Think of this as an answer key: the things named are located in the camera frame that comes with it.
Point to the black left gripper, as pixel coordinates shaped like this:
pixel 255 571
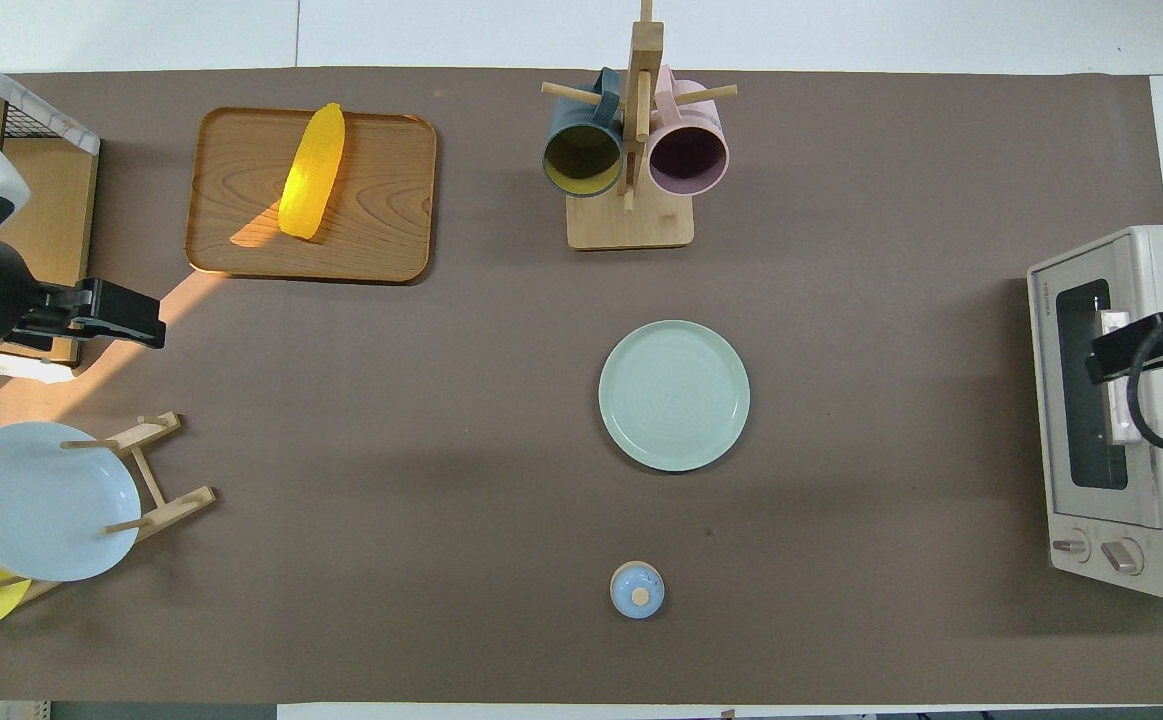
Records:
pixel 111 312

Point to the yellow corn cob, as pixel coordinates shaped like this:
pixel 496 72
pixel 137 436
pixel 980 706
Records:
pixel 313 170

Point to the light green plate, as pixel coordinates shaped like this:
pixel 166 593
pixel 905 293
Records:
pixel 674 395

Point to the silver oven knob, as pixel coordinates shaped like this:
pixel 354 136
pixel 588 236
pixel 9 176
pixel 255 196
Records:
pixel 1071 546
pixel 1123 556

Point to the plain wooden board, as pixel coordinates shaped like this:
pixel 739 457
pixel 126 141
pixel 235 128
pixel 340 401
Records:
pixel 56 220

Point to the light blue plate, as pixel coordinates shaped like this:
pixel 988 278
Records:
pixel 41 500

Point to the wooden plate rack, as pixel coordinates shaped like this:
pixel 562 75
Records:
pixel 166 510

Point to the wooden tray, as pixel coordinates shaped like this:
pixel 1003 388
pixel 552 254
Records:
pixel 381 200

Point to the brown table mat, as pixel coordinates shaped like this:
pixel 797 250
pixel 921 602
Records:
pixel 441 500

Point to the dark blue mug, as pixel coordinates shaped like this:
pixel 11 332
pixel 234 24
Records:
pixel 581 155

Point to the pink mug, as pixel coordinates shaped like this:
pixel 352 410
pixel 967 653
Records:
pixel 688 150

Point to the wooden mug rack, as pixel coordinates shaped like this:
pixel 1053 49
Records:
pixel 631 225

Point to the small blue bell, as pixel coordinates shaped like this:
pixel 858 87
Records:
pixel 637 590

